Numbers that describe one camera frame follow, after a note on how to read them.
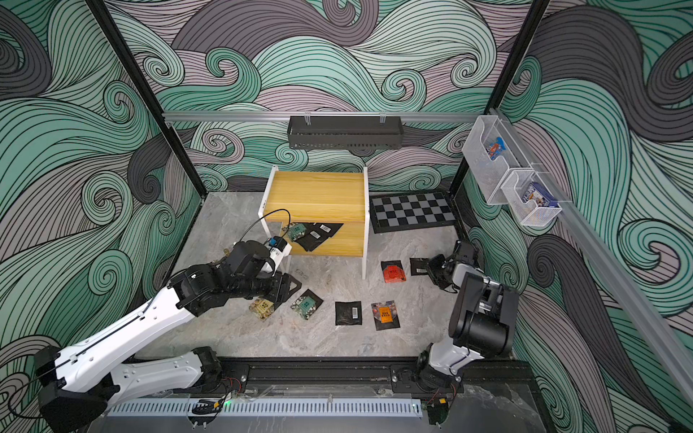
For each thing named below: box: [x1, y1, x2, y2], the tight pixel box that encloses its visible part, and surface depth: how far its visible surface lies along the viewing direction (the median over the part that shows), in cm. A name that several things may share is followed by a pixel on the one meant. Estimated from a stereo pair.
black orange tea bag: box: [370, 299, 401, 332], surface depth 87 cm
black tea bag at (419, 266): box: [409, 257, 430, 277], surface depth 97 cm
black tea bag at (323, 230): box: [311, 221, 344, 240], surface depth 89 cm
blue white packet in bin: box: [521, 182, 560, 208], surface depth 66 cm
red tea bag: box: [380, 259, 407, 284], surface depth 97 cm
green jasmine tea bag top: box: [290, 288, 324, 321], surface depth 88 cm
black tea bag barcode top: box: [334, 300, 363, 326], surface depth 87 cm
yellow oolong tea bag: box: [249, 297, 275, 321], surface depth 87 cm
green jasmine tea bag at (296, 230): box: [286, 221, 307, 242], surface depth 89 cm
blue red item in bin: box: [485, 136, 507, 161], surface depth 85 cm
